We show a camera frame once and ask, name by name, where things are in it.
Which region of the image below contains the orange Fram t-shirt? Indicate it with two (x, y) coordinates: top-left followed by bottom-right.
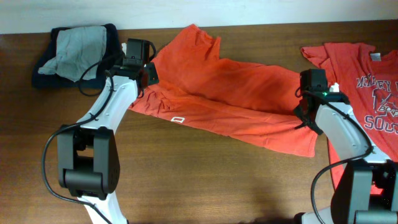
(131, 25), (317, 157)

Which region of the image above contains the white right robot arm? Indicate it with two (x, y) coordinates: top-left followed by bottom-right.
(294, 69), (397, 224)

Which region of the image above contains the dark navy folded garment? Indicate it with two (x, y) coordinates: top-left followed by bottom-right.
(32, 24), (121, 89)

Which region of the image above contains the red soccer t-shirt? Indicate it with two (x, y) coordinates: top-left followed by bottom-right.
(300, 42), (398, 196)

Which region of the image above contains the light grey folded shirt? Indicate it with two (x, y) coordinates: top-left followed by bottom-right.
(38, 26), (107, 82)

